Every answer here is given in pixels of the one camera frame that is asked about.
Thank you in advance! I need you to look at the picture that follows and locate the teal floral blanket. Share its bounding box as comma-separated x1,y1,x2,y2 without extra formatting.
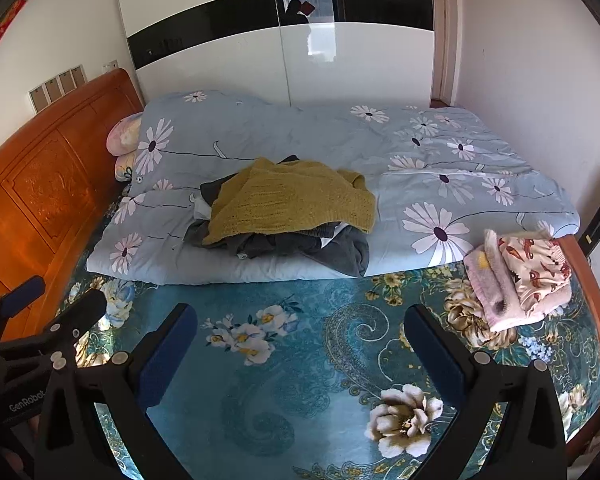
60,255,600,480

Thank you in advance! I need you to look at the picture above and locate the orange wooden headboard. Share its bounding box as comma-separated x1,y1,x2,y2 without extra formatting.
0,67,146,343

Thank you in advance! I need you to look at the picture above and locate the red wall decoration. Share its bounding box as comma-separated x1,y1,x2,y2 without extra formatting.
0,0,28,47

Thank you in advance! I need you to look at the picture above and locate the charcoal garment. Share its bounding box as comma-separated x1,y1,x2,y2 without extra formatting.
184,219,371,279

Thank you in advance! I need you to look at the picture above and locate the row of wall switches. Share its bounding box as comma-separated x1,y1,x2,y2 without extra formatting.
28,64,89,111

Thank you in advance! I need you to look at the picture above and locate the folded cream printed garment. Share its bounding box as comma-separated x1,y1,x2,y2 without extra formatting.
495,232,574,324

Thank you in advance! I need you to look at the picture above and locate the folded pink fluffy garment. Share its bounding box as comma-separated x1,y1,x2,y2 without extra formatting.
462,229,531,332

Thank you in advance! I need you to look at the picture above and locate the pink floral pillow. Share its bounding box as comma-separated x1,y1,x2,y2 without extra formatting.
106,114,142,182

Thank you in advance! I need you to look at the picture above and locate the light blue daisy quilt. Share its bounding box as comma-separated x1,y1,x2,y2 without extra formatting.
86,90,581,285

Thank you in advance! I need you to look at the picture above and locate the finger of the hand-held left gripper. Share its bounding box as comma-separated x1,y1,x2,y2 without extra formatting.
0,288,108,370
0,276,47,346

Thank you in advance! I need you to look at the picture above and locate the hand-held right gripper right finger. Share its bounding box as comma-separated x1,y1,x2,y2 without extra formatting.
402,304,568,480

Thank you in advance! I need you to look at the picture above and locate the white wardrobe with black stripe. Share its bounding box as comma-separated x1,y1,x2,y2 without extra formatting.
112,0,438,110

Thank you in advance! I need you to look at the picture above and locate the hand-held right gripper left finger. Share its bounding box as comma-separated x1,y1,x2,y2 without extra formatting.
32,302,199,480

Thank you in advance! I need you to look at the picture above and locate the orange wooden bed frame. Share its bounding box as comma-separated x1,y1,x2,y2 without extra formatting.
555,235,600,468

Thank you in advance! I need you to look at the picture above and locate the mustard yellow knit sweater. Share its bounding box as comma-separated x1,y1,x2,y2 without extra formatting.
201,157,377,246

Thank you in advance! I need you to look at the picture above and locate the white door frame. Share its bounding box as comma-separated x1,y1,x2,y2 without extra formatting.
429,0,462,109

